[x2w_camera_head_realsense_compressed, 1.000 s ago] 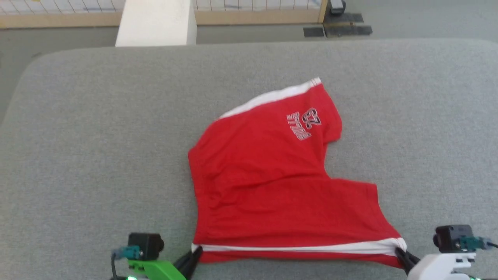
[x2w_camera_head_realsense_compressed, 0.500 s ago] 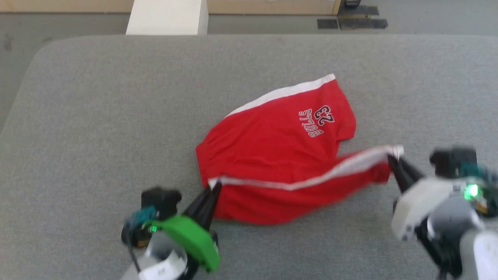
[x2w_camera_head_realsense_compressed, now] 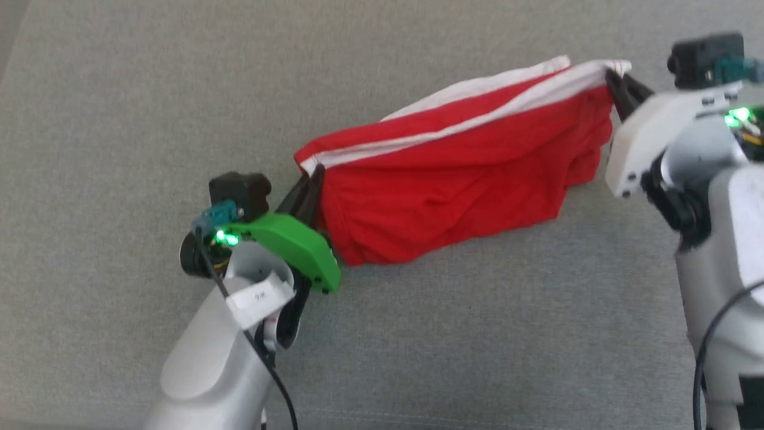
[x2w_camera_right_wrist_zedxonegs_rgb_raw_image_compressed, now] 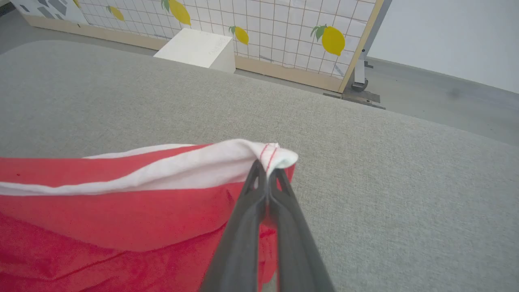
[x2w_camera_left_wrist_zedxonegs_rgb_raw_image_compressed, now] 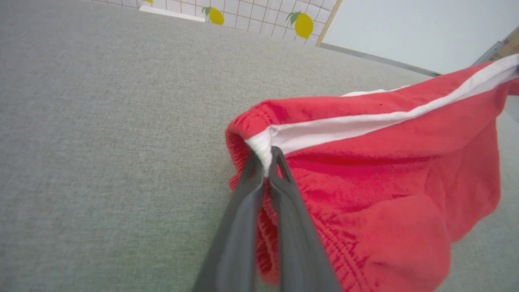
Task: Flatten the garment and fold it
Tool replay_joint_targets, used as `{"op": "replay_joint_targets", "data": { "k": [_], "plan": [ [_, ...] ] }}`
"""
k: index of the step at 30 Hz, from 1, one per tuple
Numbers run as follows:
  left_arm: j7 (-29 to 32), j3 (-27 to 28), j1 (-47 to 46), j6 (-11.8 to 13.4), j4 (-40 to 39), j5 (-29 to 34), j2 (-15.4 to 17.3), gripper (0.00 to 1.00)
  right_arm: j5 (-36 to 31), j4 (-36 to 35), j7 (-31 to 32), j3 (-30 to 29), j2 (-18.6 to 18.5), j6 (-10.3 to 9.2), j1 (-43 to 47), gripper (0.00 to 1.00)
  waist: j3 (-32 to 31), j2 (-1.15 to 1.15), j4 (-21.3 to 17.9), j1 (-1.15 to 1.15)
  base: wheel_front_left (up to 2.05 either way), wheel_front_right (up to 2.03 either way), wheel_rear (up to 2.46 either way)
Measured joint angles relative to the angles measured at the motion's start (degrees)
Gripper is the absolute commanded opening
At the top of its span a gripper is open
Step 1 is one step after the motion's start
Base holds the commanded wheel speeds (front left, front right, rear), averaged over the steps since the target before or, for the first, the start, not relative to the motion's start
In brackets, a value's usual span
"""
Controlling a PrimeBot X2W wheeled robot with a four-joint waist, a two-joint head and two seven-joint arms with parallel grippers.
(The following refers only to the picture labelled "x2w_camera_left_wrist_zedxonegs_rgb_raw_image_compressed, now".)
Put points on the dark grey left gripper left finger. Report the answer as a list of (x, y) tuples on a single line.
[(237, 239)]

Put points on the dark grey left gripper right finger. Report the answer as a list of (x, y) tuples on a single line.
[(298, 243)]

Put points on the red shorts with white stripes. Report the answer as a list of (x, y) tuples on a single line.
[(385, 182)]

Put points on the grey fabric sofa cushion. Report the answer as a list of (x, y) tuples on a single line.
[(101, 142)]

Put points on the lemon print partition screen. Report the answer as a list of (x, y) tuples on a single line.
[(259, 16)]

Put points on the white box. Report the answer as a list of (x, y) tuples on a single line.
[(170, 13)]

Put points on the brown cardboard box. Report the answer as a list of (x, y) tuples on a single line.
[(509, 46)]

